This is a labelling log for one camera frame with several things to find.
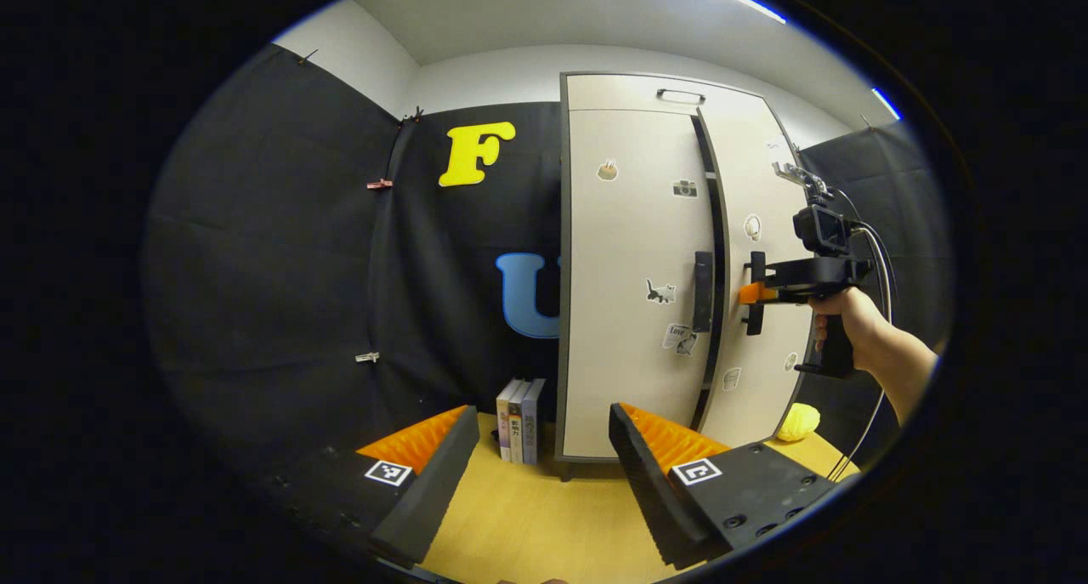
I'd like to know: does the black cable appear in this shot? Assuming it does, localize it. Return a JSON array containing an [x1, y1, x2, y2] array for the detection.
[[829, 186, 898, 483]]

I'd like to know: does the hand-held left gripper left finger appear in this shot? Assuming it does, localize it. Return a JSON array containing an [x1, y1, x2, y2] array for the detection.
[[263, 404, 481, 570]]

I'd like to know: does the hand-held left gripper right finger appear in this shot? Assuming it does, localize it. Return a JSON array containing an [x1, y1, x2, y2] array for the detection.
[[608, 402, 838, 570]]

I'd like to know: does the cabinet door with camera sticker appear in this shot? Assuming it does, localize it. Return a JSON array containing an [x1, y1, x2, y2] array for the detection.
[[565, 108, 719, 460]]

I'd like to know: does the black door handle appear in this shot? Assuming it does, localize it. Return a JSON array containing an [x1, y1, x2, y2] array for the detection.
[[692, 251, 715, 333], [745, 251, 768, 337]]

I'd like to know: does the cabinet door with cat sticker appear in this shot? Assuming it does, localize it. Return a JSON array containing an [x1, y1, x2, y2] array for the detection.
[[697, 106, 817, 449]]

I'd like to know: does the beige double-door shoe cabinet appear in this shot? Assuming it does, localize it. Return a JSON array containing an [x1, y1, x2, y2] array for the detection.
[[557, 71, 821, 466]]

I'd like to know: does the blue-grey book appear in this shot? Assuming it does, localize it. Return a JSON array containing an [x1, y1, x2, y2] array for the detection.
[[521, 377, 547, 467]]

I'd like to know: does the yellow bumpy toy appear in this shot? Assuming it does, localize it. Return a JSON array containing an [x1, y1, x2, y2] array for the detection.
[[775, 402, 822, 443]]

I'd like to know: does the black backdrop cloth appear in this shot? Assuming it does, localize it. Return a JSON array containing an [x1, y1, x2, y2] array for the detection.
[[143, 44, 953, 483]]

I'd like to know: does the white book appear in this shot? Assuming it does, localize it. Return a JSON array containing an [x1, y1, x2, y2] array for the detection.
[[496, 378, 521, 462]]

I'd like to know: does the white cable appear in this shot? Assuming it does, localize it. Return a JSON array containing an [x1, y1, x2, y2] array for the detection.
[[829, 223, 895, 483]]

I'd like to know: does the grey book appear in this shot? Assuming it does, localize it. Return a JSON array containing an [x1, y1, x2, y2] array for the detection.
[[507, 380, 532, 466]]

